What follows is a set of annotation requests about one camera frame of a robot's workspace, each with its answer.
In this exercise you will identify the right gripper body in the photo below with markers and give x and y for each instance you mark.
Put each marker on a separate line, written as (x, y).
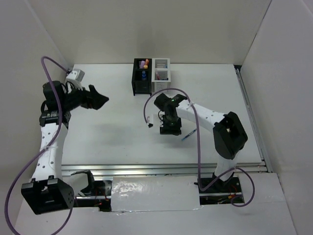
(170, 124)

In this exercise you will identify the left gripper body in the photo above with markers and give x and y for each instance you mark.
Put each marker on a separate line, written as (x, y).
(78, 98)

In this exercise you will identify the teal blue pen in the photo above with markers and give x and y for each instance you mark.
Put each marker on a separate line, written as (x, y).
(189, 134)

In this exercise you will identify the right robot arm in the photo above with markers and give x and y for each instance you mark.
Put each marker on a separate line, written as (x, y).
(228, 132)

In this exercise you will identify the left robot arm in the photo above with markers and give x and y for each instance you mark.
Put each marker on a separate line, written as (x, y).
(47, 191)

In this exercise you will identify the black slotted container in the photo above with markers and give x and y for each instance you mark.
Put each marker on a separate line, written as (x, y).
(139, 86)

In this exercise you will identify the white slotted container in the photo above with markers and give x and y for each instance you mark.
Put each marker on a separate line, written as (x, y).
(158, 63)

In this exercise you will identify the white foil cover panel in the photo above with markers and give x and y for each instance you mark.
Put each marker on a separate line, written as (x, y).
(164, 193)

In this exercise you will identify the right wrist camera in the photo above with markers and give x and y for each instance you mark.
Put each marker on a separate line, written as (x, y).
(153, 121)

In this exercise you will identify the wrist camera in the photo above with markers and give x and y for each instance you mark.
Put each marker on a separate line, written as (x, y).
(75, 77)
(153, 121)

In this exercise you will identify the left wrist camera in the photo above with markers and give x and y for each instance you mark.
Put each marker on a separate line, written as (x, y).
(75, 77)

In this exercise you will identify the aluminium front rail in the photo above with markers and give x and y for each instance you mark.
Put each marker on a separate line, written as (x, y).
(102, 171)

